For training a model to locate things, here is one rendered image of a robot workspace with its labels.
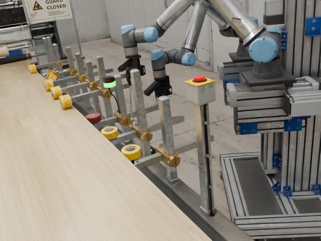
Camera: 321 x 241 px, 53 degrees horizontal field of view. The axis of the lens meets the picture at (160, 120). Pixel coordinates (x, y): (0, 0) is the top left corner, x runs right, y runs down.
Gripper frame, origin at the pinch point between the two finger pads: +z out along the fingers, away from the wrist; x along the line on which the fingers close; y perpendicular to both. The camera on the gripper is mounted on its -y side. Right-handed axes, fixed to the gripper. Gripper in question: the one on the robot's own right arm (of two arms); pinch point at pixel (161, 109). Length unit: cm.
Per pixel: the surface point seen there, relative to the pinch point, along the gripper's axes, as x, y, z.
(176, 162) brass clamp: -59, -26, 0
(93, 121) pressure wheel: -3.8, -42.9, -7.3
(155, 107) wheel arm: -1.5, -4.6, -3.0
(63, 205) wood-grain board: -70, -74, -9
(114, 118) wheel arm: -1.5, -30.5, -4.0
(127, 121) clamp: -8.4, -25.7, -3.1
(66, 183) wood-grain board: -58, -71, -9
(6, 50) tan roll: 225, -62, -24
